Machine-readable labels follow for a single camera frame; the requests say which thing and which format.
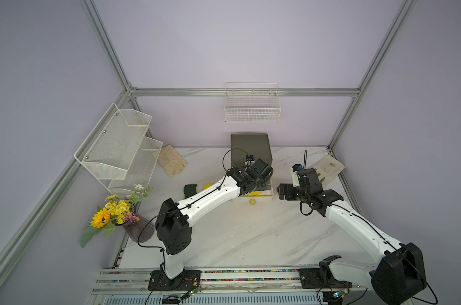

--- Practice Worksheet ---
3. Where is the olive white yellow drawer cabinet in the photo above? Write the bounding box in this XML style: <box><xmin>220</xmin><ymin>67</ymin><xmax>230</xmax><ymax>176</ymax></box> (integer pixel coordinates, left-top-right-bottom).
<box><xmin>230</xmin><ymin>133</ymin><xmax>273</xmax><ymax>167</ymax></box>

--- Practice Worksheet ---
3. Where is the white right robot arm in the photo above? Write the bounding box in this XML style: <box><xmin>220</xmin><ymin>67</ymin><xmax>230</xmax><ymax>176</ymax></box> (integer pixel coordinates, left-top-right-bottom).
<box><xmin>277</xmin><ymin>164</ymin><xmax>428</xmax><ymax>304</ymax></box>

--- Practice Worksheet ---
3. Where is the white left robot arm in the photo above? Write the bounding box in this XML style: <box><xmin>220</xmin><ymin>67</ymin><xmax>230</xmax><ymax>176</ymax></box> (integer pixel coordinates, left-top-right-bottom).
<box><xmin>155</xmin><ymin>159</ymin><xmax>274</xmax><ymax>280</ymax></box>

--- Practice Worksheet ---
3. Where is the beige work glove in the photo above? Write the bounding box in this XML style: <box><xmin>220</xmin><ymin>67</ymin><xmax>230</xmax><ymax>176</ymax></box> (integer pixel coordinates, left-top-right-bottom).
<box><xmin>157</xmin><ymin>145</ymin><xmax>187</xmax><ymax>177</ymax></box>

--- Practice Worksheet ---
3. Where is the purple glass vase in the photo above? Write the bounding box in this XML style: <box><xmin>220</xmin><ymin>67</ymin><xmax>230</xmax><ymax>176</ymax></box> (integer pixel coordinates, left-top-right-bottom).
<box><xmin>121</xmin><ymin>213</ymin><xmax>155</xmax><ymax>243</ymax></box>

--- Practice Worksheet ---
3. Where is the white mesh two-tier shelf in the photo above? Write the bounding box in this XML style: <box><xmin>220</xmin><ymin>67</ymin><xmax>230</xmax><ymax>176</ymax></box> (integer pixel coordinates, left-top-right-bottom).
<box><xmin>74</xmin><ymin>104</ymin><xmax>163</xmax><ymax>196</ymax></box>

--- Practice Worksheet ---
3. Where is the yellow sunflower bouquet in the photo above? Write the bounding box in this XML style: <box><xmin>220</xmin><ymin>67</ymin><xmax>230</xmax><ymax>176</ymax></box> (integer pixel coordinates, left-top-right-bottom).
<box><xmin>79</xmin><ymin>184</ymin><xmax>153</xmax><ymax>248</ymax></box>

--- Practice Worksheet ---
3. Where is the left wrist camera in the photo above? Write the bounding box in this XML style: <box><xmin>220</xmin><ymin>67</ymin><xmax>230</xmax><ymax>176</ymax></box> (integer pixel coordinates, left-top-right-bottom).
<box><xmin>244</xmin><ymin>155</ymin><xmax>255</xmax><ymax>166</ymax></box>

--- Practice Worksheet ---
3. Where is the white wire wall basket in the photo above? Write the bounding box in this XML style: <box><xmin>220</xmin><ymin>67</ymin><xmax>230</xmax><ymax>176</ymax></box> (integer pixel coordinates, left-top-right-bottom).
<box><xmin>224</xmin><ymin>83</ymin><xmax>281</xmax><ymax>123</ymax></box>

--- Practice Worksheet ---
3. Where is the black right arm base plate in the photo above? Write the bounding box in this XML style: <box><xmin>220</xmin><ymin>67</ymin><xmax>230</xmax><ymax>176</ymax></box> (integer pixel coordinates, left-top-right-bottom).
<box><xmin>298</xmin><ymin>255</ymin><xmax>352</xmax><ymax>289</ymax></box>

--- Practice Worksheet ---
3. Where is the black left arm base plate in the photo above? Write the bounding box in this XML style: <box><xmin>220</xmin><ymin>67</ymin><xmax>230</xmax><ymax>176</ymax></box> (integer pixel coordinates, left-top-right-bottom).
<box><xmin>148</xmin><ymin>270</ymin><xmax>202</xmax><ymax>291</ymax></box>

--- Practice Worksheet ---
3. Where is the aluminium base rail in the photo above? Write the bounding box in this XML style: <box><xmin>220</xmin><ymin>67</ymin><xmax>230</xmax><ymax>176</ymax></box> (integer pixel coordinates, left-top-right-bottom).
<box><xmin>88</xmin><ymin>266</ymin><xmax>382</xmax><ymax>304</ymax></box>

